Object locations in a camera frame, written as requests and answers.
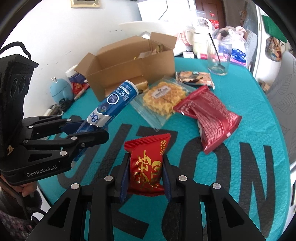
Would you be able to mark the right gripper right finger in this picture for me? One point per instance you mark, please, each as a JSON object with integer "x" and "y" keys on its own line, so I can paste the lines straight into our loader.
{"x": 196, "y": 211}

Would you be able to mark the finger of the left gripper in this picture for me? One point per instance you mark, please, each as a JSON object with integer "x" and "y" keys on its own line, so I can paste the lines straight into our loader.
{"x": 44, "y": 126}
{"x": 37, "y": 152}

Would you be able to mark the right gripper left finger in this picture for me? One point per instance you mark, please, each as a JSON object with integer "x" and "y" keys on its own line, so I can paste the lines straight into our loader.
{"x": 65, "y": 220}

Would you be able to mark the small red gold snack pack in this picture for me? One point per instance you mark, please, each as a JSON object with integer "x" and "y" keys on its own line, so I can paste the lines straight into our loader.
{"x": 146, "y": 162}

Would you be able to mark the blue tablet tube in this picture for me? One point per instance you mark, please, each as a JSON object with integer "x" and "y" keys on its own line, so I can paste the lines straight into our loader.
{"x": 109, "y": 108}

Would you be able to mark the person's left hand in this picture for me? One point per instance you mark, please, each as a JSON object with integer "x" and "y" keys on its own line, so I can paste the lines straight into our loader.
{"x": 25, "y": 189}

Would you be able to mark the light blue round toy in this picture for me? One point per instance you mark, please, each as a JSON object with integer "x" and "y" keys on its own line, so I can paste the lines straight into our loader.
{"x": 60, "y": 89}

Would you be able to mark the teal printed table mat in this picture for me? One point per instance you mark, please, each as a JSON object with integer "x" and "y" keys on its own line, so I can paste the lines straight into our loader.
{"x": 252, "y": 164}

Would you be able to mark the gold framed picture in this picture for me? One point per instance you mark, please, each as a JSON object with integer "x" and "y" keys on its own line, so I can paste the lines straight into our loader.
{"x": 85, "y": 4}

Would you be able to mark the large red snack bag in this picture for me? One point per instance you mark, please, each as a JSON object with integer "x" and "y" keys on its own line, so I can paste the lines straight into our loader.
{"x": 216, "y": 123}

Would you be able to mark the waffle in clear bag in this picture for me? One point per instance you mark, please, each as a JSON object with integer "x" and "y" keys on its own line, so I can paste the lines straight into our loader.
{"x": 156, "y": 103}

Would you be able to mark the brown cardboard box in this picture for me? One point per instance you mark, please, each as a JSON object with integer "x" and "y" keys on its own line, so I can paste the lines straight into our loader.
{"x": 128, "y": 59}

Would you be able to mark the brown patterned snack packet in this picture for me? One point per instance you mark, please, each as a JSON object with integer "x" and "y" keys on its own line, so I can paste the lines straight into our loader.
{"x": 195, "y": 78}

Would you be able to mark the snack packet in box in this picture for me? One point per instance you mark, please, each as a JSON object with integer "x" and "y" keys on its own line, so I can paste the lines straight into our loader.
{"x": 159, "y": 48}

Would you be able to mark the grey leaf pattern cushion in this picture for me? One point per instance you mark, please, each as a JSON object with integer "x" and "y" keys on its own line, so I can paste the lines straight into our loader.
{"x": 282, "y": 98}

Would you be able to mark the blue white plastic bag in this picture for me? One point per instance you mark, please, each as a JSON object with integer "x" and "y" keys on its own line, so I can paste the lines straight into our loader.
{"x": 238, "y": 57}

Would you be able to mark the white curved tray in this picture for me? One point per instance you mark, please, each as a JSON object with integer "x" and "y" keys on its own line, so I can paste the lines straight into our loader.
{"x": 136, "y": 28}

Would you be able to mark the clear glass cup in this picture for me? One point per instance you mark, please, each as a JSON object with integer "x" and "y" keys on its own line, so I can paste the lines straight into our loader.
{"x": 219, "y": 54}

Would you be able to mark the pink paper cup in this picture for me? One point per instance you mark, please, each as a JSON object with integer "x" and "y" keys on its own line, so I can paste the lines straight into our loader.
{"x": 186, "y": 38}

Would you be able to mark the cream white kettle jug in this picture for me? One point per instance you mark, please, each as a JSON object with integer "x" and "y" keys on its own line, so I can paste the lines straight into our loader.
{"x": 202, "y": 28}

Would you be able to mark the green bag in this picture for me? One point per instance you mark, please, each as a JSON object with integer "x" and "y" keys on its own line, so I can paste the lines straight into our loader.
{"x": 272, "y": 29}

